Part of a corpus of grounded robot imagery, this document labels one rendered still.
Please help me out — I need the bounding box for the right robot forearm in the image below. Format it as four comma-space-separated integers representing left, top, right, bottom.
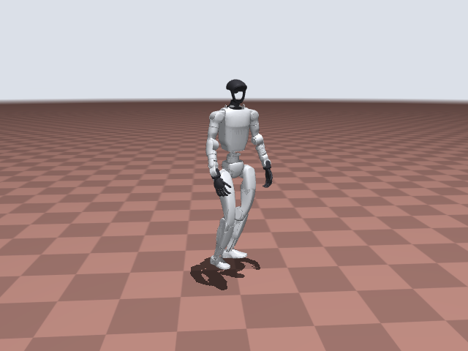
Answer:
205, 140, 219, 177

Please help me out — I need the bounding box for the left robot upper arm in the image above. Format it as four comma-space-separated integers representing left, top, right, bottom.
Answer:
249, 109, 263, 145

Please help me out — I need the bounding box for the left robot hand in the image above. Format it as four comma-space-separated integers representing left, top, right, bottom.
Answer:
263, 160, 273, 188

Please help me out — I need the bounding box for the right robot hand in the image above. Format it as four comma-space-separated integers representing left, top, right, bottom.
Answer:
211, 168, 231, 197

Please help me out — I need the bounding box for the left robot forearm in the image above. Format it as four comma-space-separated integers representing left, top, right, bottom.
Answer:
255, 141, 271, 167

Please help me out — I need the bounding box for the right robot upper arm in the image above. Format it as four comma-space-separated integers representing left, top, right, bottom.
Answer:
207, 110, 225, 150

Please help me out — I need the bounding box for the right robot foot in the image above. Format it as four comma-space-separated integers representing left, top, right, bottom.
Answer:
210, 255, 230, 270

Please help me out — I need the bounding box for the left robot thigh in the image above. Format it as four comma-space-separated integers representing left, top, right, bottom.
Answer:
235, 165, 256, 220

